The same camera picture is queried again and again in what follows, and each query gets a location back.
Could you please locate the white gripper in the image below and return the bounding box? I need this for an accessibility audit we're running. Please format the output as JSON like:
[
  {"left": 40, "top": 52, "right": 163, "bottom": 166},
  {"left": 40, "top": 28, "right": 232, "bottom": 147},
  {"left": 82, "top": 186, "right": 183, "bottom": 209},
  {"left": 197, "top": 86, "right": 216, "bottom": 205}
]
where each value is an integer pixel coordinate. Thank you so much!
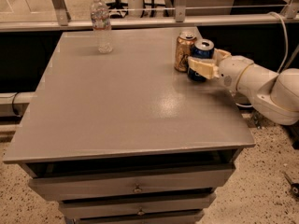
[{"left": 188, "top": 49, "right": 254, "bottom": 91}]

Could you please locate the blue pepsi can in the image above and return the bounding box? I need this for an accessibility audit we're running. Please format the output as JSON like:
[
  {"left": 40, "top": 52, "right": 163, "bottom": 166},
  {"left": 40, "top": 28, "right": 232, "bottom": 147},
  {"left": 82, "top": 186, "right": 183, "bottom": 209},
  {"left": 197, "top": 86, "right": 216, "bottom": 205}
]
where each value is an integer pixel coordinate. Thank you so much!
[{"left": 187, "top": 38, "right": 214, "bottom": 82}]

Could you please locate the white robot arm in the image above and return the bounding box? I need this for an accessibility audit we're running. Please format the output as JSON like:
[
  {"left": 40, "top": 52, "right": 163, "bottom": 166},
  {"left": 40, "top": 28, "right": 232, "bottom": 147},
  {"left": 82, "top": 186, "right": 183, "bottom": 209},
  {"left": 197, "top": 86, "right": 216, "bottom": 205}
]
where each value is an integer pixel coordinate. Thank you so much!
[{"left": 188, "top": 49, "right": 299, "bottom": 125}]

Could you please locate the gold orange soda can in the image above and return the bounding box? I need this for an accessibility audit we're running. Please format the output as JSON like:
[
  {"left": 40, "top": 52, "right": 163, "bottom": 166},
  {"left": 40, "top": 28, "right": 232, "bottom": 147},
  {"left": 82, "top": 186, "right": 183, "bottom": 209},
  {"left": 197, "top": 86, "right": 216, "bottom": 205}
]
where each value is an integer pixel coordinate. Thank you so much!
[{"left": 174, "top": 31, "right": 197, "bottom": 72}]

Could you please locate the top grey drawer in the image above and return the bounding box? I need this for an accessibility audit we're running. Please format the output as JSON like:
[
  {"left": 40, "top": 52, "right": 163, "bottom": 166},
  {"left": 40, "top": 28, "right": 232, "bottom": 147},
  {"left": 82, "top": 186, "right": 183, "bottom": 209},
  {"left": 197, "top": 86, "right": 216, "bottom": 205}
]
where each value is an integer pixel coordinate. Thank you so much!
[{"left": 29, "top": 163, "right": 235, "bottom": 201}]

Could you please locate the grey drawer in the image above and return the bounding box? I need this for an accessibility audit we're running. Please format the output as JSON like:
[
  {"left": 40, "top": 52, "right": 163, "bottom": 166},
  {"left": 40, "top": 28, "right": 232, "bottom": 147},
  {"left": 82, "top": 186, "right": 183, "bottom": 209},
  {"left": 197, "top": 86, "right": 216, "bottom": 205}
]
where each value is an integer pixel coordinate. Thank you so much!
[
  {"left": 76, "top": 209, "right": 204, "bottom": 224},
  {"left": 59, "top": 193, "right": 216, "bottom": 218},
  {"left": 29, "top": 163, "right": 235, "bottom": 201}
]

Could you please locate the clear plastic water bottle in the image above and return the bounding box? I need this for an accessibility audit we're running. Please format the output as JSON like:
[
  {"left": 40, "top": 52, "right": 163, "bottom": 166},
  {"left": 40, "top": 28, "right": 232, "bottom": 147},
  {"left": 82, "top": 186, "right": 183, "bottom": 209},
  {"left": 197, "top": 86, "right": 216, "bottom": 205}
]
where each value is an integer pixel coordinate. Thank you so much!
[{"left": 90, "top": 0, "right": 113, "bottom": 53}]

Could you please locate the grey drawer cabinet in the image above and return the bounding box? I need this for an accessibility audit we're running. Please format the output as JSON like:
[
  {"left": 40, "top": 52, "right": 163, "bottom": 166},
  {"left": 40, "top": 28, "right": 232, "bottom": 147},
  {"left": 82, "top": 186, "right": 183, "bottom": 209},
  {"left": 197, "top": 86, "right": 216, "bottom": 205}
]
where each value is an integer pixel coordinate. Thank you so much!
[{"left": 2, "top": 26, "right": 256, "bottom": 224}]

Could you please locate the middle grey drawer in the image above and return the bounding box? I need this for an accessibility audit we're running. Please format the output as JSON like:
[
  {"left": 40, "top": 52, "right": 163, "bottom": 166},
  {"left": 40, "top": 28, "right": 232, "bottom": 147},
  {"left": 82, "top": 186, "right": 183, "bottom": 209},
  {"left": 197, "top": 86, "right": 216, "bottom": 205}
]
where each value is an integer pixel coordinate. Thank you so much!
[{"left": 59, "top": 193, "right": 216, "bottom": 218}]

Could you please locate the black caster wheel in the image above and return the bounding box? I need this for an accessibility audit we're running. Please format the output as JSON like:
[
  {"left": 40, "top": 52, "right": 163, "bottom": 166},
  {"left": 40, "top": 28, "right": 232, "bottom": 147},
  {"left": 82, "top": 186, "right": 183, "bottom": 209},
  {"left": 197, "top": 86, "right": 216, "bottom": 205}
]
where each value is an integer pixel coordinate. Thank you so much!
[{"left": 284, "top": 173, "right": 299, "bottom": 198}]

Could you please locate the bottom grey drawer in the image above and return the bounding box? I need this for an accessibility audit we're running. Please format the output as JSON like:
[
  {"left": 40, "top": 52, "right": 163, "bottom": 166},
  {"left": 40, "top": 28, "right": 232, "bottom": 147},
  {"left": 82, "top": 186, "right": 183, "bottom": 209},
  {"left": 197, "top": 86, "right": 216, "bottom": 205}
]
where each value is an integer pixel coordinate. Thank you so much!
[{"left": 76, "top": 209, "right": 204, "bottom": 224}]

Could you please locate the white cable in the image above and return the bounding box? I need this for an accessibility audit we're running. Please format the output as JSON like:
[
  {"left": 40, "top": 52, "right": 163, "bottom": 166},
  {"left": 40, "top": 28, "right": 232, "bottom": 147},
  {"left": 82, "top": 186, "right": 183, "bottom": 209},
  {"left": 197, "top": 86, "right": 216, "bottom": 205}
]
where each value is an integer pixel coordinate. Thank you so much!
[{"left": 268, "top": 11, "right": 289, "bottom": 74}]

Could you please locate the metal railing frame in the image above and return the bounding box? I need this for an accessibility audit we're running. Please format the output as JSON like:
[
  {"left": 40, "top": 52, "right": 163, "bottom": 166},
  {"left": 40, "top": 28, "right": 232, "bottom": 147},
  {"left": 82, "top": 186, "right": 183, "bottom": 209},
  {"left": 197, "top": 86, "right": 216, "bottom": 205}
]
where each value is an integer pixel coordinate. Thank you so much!
[{"left": 0, "top": 0, "right": 298, "bottom": 32}]

